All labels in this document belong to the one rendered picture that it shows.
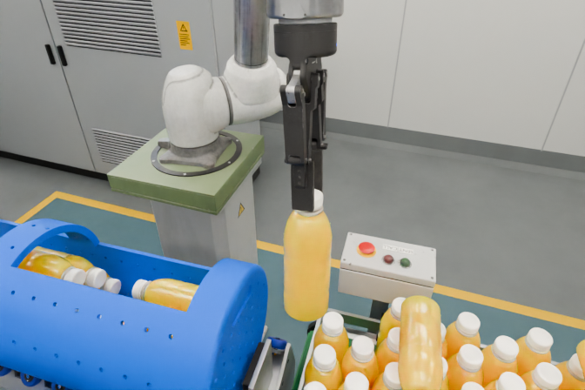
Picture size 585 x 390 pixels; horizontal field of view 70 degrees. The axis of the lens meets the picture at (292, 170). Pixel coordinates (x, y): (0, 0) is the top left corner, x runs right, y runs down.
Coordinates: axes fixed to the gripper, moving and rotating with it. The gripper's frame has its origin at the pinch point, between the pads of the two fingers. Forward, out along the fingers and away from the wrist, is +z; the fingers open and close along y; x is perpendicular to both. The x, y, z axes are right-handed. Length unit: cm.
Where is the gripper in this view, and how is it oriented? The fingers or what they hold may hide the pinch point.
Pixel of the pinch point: (307, 179)
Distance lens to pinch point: 56.3
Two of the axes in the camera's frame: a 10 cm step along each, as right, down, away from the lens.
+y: -3.0, 3.7, -8.8
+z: 0.3, 9.3, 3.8
